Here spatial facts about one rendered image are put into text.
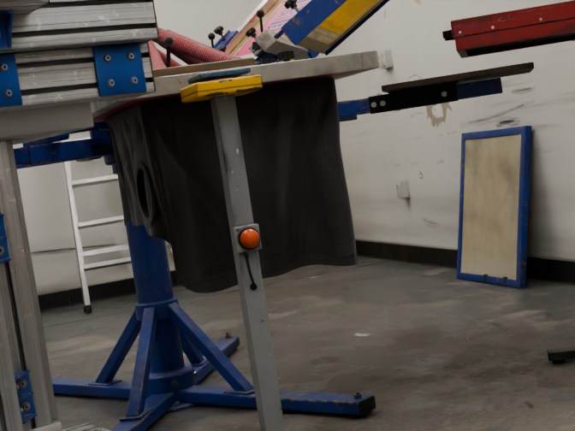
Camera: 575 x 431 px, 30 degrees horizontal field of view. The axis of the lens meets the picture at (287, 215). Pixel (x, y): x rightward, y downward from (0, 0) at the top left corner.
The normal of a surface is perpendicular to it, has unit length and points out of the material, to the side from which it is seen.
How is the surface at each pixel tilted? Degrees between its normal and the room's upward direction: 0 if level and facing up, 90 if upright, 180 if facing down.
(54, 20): 90
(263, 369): 90
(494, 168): 80
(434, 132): 90
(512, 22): 90
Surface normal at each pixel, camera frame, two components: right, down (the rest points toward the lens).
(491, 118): -0.93, 0.16
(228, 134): 0.32, 0.01
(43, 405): 0.54, -0.03
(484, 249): -0.94, -0.05
